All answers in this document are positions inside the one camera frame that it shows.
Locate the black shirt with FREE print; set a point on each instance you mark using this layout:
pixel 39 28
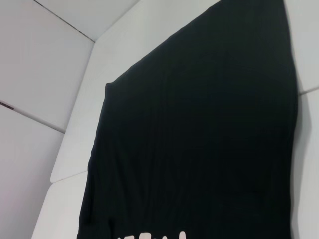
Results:
pixel 199 137

